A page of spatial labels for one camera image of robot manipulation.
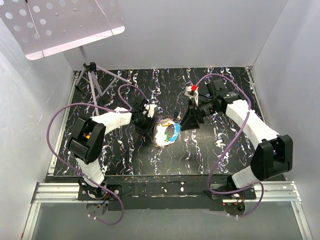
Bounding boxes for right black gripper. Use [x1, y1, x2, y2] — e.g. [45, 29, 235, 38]
[180, 98, 221, 132]

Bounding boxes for silver key with green tag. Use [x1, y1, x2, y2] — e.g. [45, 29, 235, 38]
[215, 139, 226, 148]

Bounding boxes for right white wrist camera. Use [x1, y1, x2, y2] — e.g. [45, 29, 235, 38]
[184, 85, 199, 106]

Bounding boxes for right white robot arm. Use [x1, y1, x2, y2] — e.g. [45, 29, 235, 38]
[180, 78, 293, 199]

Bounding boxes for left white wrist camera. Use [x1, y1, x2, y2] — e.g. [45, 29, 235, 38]
[142, 100, 158, 119]

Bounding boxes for yellow key tag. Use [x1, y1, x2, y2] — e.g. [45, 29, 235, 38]
[162, 122, 171, 127]

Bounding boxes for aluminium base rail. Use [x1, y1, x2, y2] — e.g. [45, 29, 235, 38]
[21, 71, 313, 240]

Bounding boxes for perforated music stand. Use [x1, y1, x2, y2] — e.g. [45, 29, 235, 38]
[0, 0, 126, 99]

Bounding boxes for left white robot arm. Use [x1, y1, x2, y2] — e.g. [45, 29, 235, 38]
[67, 99, 158, 200]

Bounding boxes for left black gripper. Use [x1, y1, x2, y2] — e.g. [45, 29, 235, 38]
[133, 113, 156, 139]

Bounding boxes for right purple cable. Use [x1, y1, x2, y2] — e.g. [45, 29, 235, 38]
[193, 73, 265, 218]

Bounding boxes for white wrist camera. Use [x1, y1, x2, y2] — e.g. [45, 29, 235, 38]
[142, 100, 158, 119]
[184, 85, 199, 106]

